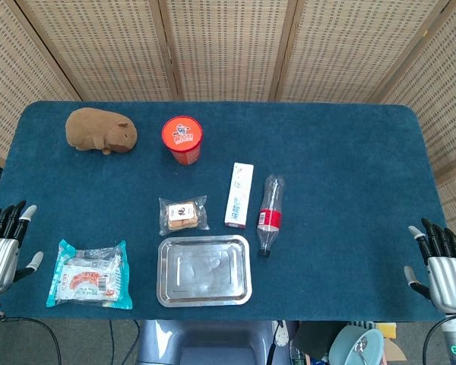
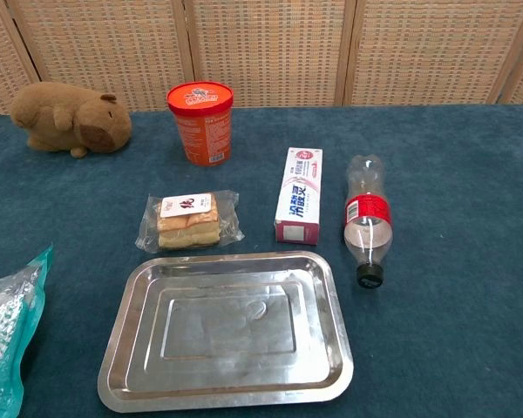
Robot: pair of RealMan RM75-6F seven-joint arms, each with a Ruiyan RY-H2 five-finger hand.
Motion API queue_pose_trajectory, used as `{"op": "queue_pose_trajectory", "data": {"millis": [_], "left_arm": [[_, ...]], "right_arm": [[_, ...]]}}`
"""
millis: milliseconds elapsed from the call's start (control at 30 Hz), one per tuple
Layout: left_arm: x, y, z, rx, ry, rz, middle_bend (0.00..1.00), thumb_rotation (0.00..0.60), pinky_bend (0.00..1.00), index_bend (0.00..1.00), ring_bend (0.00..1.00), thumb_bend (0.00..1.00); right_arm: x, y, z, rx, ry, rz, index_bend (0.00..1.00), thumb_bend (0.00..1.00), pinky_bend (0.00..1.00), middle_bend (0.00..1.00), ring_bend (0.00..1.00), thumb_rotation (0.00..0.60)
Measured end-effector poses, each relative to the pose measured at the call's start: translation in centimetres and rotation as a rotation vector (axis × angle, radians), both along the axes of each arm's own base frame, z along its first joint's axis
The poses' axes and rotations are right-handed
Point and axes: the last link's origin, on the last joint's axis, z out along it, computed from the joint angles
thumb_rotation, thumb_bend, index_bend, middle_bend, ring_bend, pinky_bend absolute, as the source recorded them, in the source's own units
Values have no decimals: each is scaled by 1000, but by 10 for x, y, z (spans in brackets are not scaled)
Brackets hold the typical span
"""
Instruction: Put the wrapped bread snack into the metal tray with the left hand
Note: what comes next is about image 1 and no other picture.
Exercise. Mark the red cylindrical snack can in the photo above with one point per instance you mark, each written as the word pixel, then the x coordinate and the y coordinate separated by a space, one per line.
pixel 182 135

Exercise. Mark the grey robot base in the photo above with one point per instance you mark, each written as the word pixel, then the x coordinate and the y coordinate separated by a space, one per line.
pixel 205 342

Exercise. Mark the white pink toothpaste box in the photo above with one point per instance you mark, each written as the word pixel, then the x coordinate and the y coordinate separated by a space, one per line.
pixel 238 197

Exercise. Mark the blue carpet table cover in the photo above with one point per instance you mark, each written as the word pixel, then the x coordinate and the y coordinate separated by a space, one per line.
pixel 327 190

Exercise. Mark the empty red-label plastic bottle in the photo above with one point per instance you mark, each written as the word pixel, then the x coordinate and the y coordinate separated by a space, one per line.
pixel 270 218

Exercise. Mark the light blue bowl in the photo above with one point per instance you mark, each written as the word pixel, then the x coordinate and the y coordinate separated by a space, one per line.
pixel 346 342

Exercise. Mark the metal spoon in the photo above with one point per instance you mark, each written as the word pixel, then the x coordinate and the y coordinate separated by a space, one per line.
pixel 361 346

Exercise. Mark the black cloth bag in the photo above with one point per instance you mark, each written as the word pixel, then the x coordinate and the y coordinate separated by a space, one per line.
pixel 315 338

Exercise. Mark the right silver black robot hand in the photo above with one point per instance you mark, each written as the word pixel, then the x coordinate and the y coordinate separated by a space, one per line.
pixel 450 281

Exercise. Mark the brown cardboard piece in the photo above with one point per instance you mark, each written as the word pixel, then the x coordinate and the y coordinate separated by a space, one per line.
pixel 395 351

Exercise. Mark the rectangular stainless steel tray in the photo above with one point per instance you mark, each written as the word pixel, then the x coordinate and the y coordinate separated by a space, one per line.
pixel 204 273

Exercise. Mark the woven bamboo folding screen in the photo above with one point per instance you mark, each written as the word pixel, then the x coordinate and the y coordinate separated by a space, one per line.
pixel 228 49

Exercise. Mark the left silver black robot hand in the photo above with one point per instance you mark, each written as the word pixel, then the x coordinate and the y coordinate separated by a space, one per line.
pixel 0 262

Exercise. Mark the small pastry packet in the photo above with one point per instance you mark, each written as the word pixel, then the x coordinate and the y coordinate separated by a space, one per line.
pixel 181 216

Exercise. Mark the white perforated plastic piece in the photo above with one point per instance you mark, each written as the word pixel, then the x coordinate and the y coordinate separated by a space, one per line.
pixel 282 334

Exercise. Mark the brown capybara plush toy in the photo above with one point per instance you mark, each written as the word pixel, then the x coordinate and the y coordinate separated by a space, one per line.
pixel 95 129

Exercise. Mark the teal clear snack bag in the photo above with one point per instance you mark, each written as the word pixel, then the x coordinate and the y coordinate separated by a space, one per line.
pixel 89 279

